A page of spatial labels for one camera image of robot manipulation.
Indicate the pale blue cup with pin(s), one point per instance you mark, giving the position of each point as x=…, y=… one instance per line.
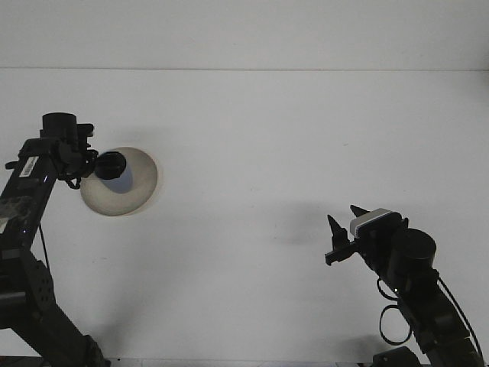
x=122, y=183

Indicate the pale round plate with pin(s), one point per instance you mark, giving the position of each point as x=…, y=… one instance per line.
x=114, y=202

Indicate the grey camera box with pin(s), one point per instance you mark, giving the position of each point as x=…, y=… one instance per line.
x=85, y=129
x=376, y=221

